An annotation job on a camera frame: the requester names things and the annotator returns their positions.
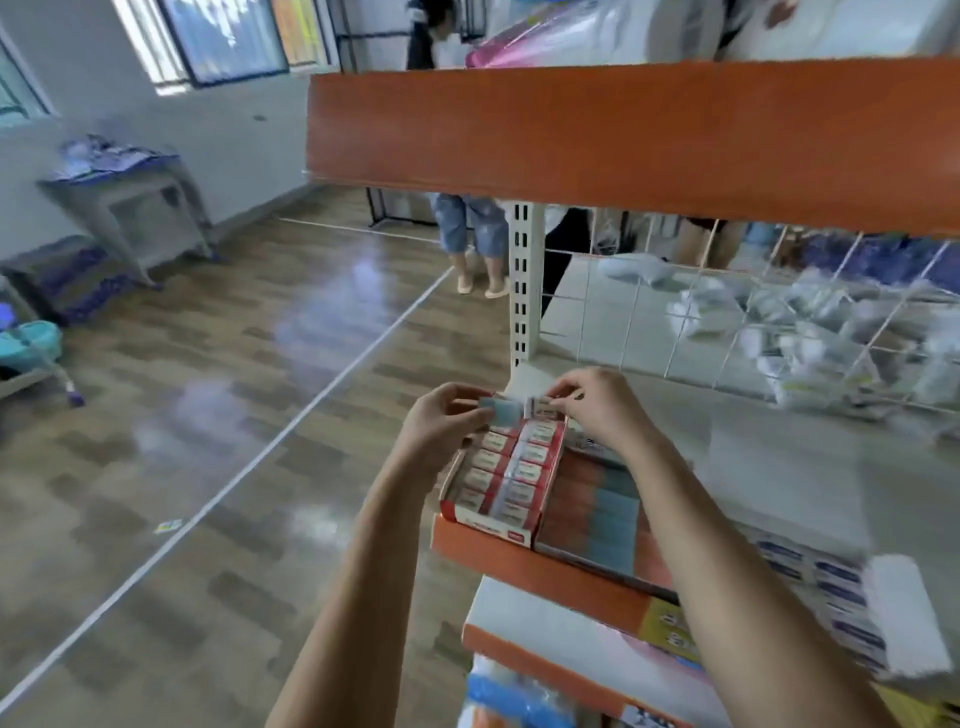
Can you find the person's left hand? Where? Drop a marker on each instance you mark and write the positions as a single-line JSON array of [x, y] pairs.
[[435, 432]]

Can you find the person's right hand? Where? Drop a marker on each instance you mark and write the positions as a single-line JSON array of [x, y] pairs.
[[600, 408]]

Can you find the red white small box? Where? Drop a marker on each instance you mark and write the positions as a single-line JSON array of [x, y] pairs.
[[542, 408]]

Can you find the red eraser display box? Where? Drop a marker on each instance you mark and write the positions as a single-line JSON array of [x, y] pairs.
[[503, 480]]

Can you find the box of pink-blue erasers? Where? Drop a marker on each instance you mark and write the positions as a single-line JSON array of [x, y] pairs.
[[593, 525]]

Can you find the blue white eraser box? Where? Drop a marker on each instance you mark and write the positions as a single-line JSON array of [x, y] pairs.
[[840, 615]]

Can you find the person's left forearm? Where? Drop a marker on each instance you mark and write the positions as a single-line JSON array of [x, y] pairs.
[[353, 615]]

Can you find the person's right forearm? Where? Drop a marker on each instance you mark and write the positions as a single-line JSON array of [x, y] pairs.
[[750, 600]]

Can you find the snack packets on lower shelf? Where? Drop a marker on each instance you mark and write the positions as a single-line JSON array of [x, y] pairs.
[[671, 630]]

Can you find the white orange metal shelf unit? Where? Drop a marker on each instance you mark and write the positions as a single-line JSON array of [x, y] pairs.
[[600, 143]]

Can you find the pile of white packets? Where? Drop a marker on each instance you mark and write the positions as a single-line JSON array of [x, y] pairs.
[[810, 338]]

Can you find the blue orange snack packet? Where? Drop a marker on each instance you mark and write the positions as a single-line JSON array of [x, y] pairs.
[[518, 702]]

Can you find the paper scrap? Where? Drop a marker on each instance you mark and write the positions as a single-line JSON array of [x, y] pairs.
[[167, 527]]

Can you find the pink package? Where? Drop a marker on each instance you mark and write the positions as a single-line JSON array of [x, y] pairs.
[[548, 33]]

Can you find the grey table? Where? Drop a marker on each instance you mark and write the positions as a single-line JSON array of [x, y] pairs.
[[128, 188]]

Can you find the blue chair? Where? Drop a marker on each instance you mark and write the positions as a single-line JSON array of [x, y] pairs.
[[27, 353]]

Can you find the large window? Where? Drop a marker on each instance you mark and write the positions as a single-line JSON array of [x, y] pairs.
[[225, 38]]

